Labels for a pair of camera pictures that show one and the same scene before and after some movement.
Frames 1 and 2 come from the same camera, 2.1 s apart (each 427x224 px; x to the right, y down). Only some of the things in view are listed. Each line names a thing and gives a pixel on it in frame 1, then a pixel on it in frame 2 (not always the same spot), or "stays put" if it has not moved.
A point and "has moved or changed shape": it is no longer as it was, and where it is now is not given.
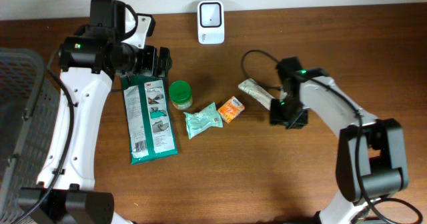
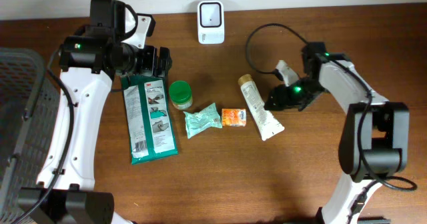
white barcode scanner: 211,22 stays put
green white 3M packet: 151,130 stays put
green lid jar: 181,95 stays put
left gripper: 151,68 stays put
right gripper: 289,123 → 279,99
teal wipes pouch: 203,119 stays put
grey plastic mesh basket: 29,111 stays put
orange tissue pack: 230,109 → 233,117
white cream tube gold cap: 257,91 has moved or changed shape
